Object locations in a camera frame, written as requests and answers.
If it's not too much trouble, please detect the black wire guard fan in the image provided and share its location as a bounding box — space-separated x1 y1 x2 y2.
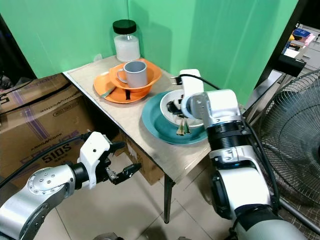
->
242 69 320 223

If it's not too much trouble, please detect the orange plate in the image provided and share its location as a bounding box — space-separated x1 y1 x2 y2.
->
93 71 154 105

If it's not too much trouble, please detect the black table leg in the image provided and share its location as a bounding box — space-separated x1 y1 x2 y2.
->
162 175 176 224

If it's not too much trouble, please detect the grey mug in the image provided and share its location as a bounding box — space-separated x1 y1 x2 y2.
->
117 60 149 89

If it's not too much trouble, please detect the glass jar with black lid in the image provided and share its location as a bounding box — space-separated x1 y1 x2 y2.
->
112 19 141 63

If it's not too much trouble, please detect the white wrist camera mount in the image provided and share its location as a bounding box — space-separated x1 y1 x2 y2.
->
78 131 114 190
179 68 205 102

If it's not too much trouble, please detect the orange bowl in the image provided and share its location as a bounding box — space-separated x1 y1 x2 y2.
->
108 58 163 94

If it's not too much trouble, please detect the white bowl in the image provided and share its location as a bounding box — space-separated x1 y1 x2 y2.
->
159 90 212 130

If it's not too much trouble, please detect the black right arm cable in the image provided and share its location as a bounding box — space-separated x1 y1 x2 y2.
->
173 73 283 213

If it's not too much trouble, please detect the olive green robot torso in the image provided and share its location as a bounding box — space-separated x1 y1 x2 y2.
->
229 204 308 240

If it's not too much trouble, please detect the black storage shelf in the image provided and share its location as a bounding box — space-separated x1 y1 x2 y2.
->
255 0 320 88

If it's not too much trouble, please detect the large printed cardboard box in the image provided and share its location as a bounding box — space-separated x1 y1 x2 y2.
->
0 75 97 187

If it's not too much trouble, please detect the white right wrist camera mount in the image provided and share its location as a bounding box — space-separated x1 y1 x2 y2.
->
179 68 205 102

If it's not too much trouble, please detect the green handled cutlery piece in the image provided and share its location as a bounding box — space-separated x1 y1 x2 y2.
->
176 114 192 136

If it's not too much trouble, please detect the green backdrop screen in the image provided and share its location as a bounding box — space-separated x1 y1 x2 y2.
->
0 0 300 105

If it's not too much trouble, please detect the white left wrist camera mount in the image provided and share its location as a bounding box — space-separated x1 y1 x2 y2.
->
78 131 114 190

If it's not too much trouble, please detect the small cardboard box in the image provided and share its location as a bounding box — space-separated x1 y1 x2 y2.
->
120 144 165 187

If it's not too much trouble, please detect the teal plate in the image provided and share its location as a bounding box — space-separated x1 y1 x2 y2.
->
140 90 219 146

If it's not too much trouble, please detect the beige top table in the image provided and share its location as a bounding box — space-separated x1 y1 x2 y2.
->
62 55 232 224

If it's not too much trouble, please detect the green handled spoon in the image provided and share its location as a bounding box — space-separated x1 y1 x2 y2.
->
101 86 118 99

